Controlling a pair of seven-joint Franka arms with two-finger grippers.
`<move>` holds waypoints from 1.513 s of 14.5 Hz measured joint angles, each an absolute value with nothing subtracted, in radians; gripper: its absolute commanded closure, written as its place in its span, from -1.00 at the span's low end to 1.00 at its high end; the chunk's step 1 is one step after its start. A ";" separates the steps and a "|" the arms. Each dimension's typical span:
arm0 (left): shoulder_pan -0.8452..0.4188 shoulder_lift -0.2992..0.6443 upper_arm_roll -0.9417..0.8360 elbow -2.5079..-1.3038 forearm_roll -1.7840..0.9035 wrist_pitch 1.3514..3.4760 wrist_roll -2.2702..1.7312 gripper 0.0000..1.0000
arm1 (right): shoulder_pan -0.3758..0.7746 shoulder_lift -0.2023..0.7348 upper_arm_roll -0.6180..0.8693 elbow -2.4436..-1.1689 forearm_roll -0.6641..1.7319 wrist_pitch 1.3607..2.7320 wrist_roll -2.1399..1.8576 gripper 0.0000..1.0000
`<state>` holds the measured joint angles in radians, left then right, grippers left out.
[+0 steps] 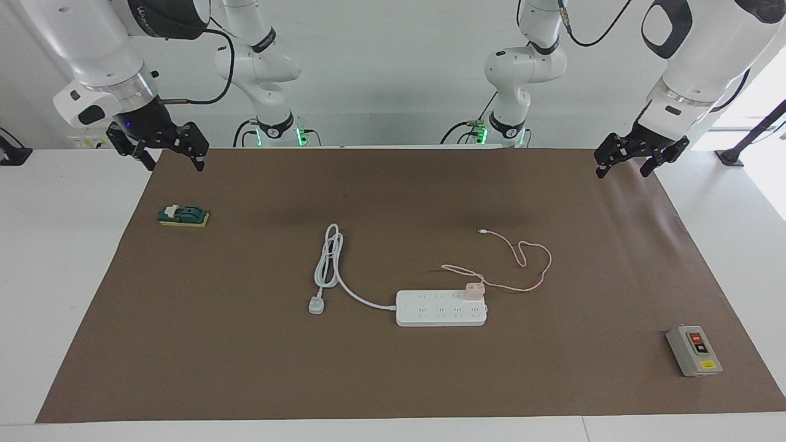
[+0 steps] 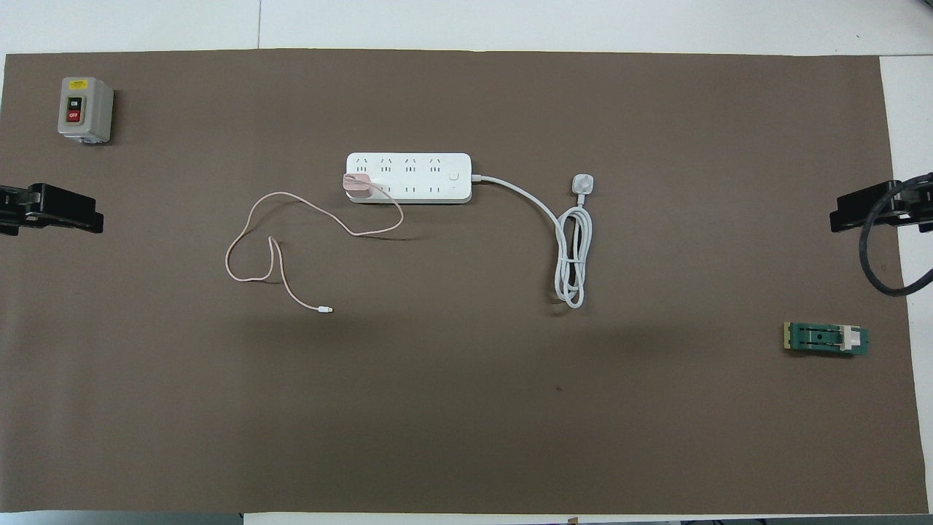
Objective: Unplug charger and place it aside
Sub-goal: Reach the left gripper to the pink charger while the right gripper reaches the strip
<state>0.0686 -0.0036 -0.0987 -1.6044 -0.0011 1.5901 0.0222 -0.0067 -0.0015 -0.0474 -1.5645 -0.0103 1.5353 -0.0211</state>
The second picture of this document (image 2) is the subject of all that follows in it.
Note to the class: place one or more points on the white power strip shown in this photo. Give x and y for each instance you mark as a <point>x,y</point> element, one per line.
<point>423,177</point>

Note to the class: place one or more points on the grey on-off switch box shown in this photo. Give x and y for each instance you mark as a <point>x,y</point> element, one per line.
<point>84,109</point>

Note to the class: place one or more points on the green knife switch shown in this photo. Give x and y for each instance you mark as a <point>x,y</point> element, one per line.
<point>824,338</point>

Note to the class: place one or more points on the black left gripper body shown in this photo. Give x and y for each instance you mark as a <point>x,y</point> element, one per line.
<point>11,197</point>

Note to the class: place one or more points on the pink charger plug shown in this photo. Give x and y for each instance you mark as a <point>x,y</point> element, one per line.
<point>357,187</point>

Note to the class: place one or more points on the brown table mat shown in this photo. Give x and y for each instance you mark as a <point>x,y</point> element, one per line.
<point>437,401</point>

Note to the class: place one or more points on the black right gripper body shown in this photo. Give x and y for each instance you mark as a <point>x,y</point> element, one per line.
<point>917,200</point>

